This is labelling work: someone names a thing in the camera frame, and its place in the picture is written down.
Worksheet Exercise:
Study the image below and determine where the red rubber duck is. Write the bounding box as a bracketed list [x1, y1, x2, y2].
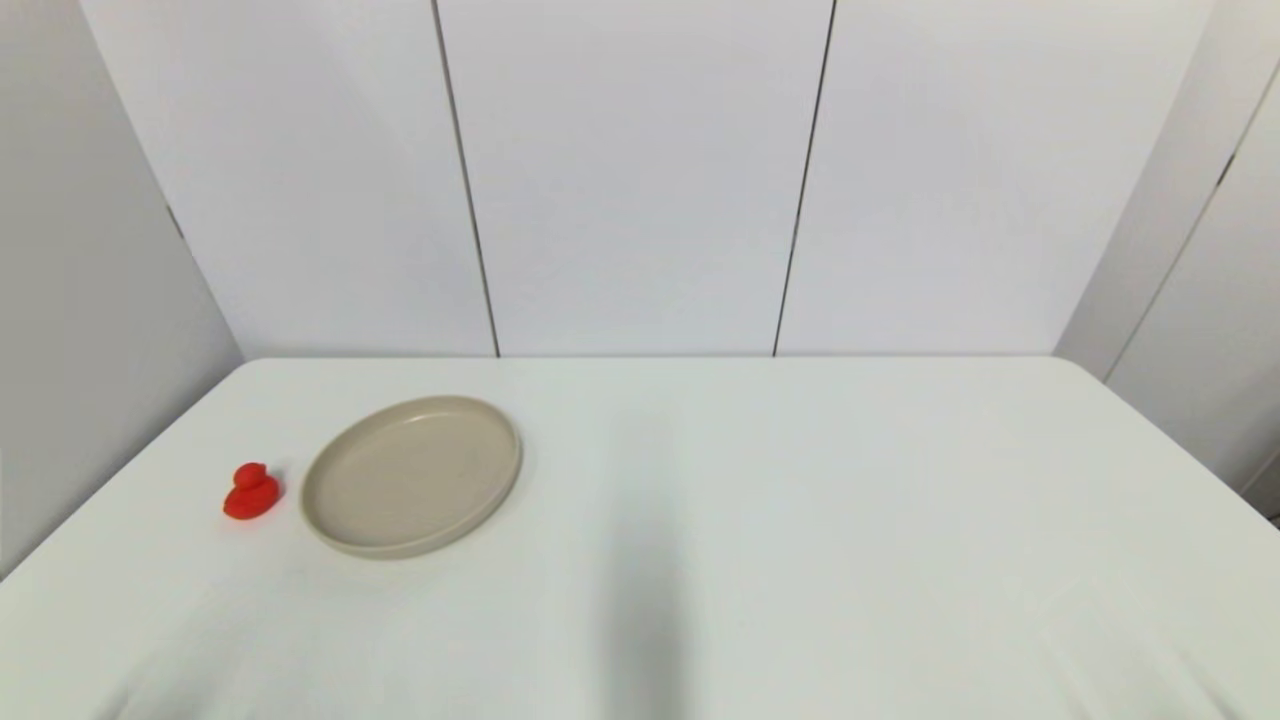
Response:
[222, 461, 282, 521]

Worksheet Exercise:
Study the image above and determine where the beige round plate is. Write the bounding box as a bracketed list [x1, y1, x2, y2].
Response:
[300, 395, 524, 560]

